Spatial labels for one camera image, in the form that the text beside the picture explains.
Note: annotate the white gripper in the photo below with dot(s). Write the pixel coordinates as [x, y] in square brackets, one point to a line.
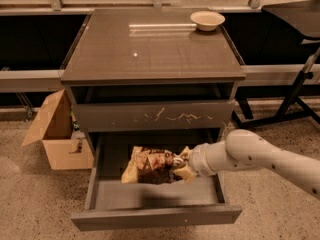
[199, 160]

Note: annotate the brown chip bag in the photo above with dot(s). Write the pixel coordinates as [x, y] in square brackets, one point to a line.
[152, 166]

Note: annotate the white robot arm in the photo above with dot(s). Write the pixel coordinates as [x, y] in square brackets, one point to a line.
[244, 150]

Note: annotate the open grey middle drawer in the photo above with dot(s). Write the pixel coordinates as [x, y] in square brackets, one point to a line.
[111, 205]

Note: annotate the scratched closed top drawer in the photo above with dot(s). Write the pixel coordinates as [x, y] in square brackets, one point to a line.
[116, 117]

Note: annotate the grey drawer cabinet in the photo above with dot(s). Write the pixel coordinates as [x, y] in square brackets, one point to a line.
[140, 55]

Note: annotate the green bottle in box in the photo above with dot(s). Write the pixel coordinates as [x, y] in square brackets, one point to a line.
[75, 125]

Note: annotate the open cardboard box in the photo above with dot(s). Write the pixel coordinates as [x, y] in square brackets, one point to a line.
[53, 127]

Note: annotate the beige paper bowl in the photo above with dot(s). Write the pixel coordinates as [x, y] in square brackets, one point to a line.
[207, 20]

